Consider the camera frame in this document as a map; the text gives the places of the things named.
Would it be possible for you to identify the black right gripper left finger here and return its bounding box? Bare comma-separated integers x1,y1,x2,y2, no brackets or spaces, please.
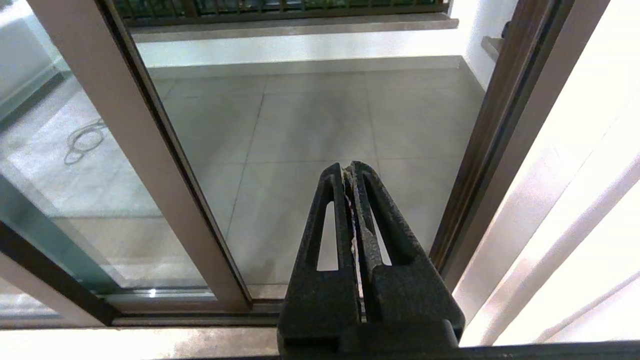
277,162,362,353

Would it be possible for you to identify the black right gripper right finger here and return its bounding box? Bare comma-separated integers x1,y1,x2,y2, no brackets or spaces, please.
345,160,467,347

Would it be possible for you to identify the brown framed sliding glass door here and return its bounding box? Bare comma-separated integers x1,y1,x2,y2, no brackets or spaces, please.
0,0,253,313

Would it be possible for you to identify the door floor track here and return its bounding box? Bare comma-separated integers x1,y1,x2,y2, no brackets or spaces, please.
0,300,288,330

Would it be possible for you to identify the brown framed fixed glass panel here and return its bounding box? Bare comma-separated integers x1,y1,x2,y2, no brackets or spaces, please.
0,217,121,328

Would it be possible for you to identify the black metal balcony railing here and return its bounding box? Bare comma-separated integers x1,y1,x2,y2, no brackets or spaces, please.
112,0,451,22

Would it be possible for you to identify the grey coiled floor cable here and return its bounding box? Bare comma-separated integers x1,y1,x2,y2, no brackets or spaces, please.
64,119,109,166

